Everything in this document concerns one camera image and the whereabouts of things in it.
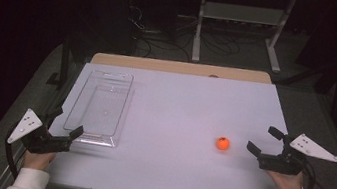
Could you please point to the orange ball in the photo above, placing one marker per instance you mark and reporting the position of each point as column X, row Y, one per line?
column 222, row 143

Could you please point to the person's right hand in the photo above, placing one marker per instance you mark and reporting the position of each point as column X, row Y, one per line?
column 287, row 186

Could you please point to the tan wooden table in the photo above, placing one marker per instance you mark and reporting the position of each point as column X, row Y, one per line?
column 160, row 65

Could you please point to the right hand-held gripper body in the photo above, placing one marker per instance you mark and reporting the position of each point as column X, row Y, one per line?
column 284, row 160

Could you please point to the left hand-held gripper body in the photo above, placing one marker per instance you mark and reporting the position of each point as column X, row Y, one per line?
column 43, row 141

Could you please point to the clear plastic tray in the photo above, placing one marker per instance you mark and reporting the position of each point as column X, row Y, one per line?
column 100, row 111

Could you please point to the person's left hand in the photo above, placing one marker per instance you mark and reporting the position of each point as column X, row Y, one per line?
column 38, row 160

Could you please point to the grey metal stand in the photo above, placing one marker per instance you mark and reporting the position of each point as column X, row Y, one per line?
column 242, row 14

